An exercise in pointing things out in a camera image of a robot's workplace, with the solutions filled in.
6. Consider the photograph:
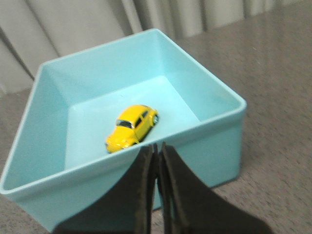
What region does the yellow toy beetle car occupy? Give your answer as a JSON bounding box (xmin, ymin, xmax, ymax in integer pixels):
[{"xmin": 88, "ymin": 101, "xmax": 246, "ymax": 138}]
[{"xmin": 105, "ymin": 104, "xmax": 159, "ymax": 153}]

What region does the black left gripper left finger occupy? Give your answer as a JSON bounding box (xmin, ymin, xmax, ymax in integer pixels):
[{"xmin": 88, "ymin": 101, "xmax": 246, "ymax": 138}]
[{"xmin": 53, "ymin": 145, "xmax": 157, "ymax": 234}]

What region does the light blue storage box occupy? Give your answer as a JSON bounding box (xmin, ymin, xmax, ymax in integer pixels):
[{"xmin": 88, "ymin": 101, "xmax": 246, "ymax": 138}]
[{"xmin": 0, "ymin": 29, "xmax": 246, "ymax": 231}]

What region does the grey pleated curtain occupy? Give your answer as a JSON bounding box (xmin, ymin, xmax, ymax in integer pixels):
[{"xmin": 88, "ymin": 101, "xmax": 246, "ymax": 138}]
[{"xmin": 0, "ymin": 0, "xmax": 301, "ymax": 96}]

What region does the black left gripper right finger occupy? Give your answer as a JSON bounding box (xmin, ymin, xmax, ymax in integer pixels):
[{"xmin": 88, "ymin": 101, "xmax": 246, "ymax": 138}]
[{"xmin": 158, "ymin": 143, "xmax": 272, "ymax": 234}]

